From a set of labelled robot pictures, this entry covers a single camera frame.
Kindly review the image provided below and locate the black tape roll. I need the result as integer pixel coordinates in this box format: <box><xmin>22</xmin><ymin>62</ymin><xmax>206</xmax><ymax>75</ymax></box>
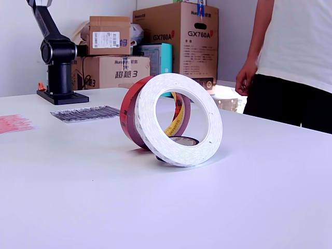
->
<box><xmin>155</xmin><ymin>134</ymin><xmax>200</xmax><ymax>162</ymax></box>

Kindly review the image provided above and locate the teal box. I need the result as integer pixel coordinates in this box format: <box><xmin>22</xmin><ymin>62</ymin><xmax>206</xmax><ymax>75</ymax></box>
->
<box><xmin>137</xmin><ymin>42</ymin><xmax>174</xmax><ymax>77</ymax></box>

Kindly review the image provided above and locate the black scribbled paper sheet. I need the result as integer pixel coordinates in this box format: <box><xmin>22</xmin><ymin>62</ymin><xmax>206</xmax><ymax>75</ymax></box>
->
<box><xmin>49</xmin><ymin>104</ymin><xmax>121</xmax><ymax>124</ymax></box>

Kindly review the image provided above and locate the wide brown cardboard box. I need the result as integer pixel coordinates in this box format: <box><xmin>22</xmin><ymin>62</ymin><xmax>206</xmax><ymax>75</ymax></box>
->
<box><xmin>71</xmin><ymin>54</ymin><xmax>151</xmax><ymax>90</ymax></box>

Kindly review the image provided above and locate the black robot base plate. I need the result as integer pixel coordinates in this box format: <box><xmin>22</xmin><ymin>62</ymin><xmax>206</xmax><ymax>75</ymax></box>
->
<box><xmin>36</xmin><ymin>89</ymin><xmax>90</xmax><ymax>106</ymax></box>

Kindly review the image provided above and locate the red tape roll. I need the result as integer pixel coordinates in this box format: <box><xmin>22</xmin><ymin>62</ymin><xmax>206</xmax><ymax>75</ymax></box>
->
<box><xmin>119</xmin><ymin>75</ymin><xmax>193</xmax><ymax>151</ymax></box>

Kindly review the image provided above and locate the white plastic bag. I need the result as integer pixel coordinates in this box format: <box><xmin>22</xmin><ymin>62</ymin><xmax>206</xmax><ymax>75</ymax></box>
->
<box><xmin>129</xmin><ymin>23</ymin><xmax>145</xmax><ymax>48</ymax></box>

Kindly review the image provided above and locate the red scribbled paper sheet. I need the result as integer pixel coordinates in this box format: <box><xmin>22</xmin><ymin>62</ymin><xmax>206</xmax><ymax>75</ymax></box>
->
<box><xmin>0</xmin><ymin>113</ymin><xmax>40</xmax><ymax>135</ymax></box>

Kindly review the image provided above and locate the white foam tape roll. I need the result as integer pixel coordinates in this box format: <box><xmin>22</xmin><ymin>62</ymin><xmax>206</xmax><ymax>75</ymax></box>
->
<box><xmin>134</xmin><ymin>73</ymin><xmax>224</xmax><ymax>168</ymax></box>

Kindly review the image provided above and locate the person in black shorts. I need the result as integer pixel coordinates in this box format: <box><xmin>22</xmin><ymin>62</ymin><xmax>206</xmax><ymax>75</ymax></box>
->
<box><xmin>242</xmin><ymin>0</ymin><xmax>332</xmax><ymax>135</ymax></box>

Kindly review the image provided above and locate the cardboard box with shipping label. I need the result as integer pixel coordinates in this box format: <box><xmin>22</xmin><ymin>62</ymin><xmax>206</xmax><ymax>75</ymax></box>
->
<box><xmin>88</xmin><ymin>16</ymin><xmax>132</xmax><ymax>56</ymax></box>

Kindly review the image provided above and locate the person right forearm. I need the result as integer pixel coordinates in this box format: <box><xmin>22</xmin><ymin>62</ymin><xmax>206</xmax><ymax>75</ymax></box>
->
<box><xmin>242</xmin><ymin>15</ymin><xmax>272</xmax><ymax>72</ymax></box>

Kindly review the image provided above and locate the person right hand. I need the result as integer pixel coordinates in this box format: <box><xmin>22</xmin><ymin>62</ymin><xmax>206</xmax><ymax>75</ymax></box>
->
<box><xmin>235</xmin><ymin>65</ymin><xmax>257</xmax><ymax>97</ymax></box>

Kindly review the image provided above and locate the tall GX760A cardboard box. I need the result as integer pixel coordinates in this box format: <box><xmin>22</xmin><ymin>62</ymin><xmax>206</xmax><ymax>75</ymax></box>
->
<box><xmin>132</xmin><ymin>2</ymin><xmax>219</xmax><ymax>92</ymax></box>

